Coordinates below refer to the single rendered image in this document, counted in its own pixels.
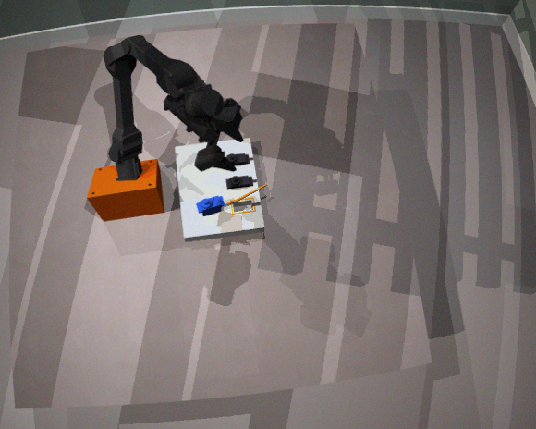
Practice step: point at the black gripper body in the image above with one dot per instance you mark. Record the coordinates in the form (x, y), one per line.
(211, 155)

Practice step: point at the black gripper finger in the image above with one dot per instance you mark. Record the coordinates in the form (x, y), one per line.
(236, 135)
(227, 165)

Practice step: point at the blue micro servo with orange cable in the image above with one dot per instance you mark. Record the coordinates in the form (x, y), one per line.
(213, 205)

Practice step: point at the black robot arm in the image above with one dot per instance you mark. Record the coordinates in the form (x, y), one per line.
(190, 98)

